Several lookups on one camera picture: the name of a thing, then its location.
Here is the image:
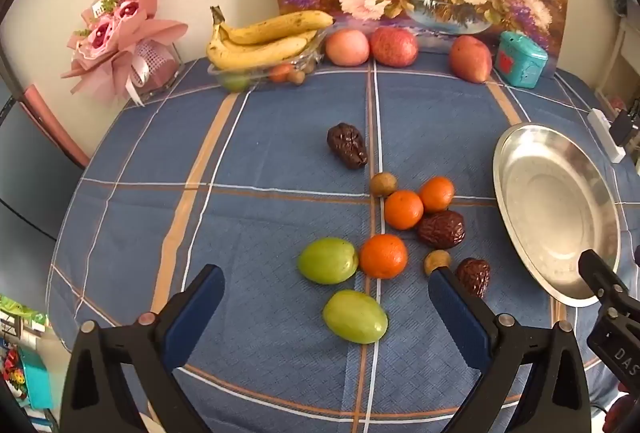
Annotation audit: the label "black plug adapter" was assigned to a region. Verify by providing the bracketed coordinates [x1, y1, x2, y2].
[610, 112, 637, 146]

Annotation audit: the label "clear plastic tray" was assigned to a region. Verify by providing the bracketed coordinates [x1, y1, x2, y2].
[207, 33, 326, 91]

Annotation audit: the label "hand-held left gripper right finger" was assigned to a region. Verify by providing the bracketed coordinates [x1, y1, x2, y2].
[427, 265, 593, 433]

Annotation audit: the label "wrinkled dark red date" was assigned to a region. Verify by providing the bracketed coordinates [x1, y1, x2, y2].
[327, 122, 369, 170]
[455, 257, 492, 300]
[417, 210, 466, 250]

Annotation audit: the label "blue plaid tablecloth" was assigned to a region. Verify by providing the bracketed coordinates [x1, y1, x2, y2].
[46, 56, 640, 433]

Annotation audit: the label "white power strip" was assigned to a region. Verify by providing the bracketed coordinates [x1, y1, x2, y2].
[589, 109, 626, 163]

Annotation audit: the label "colourful packages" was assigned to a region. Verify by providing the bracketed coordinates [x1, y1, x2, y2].
[0, 295, 56, 414]

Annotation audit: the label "teal box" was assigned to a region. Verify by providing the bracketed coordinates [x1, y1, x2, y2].
[495, 30, 549, 89]

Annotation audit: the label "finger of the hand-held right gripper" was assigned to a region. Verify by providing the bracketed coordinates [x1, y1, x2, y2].
[578, 249, 640, 314]

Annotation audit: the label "pink flower bouquet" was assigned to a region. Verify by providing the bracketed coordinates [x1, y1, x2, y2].
[61, 0, 190, 106]

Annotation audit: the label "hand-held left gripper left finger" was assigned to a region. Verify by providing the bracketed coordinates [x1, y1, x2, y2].
[59, 264, 226, 433]

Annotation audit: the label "green plum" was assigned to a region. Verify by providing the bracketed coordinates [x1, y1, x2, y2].
[221, 72, 251, 93]
[322, 290, 389, 345]
[298, 237, 360, 285]

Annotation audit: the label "red striped apple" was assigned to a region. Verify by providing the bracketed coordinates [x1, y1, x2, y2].
[370, 26, 419, 67]

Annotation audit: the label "yellow banana bunch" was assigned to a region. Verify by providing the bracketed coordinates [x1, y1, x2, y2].
[206, 6, 335, 71]

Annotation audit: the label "round steel plate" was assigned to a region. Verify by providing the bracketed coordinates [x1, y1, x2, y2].
[492, 123, 622, 309]

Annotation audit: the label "pale pink apple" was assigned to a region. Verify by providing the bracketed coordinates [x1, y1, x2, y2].
[325, 28, 371, 67]

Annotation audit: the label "clear square vase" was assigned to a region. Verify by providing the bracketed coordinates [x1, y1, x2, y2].
[132, 40, 181, 95]

